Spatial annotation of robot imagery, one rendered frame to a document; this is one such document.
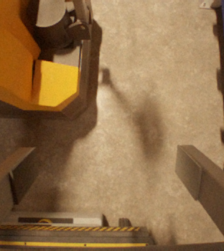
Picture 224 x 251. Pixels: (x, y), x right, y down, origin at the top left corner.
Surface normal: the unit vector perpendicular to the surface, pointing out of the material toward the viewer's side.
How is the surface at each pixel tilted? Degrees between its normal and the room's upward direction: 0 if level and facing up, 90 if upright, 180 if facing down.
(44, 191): 0
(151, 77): 0
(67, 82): 22
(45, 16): 0
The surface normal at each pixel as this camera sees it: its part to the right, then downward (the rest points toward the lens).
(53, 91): 0.35, -0.13
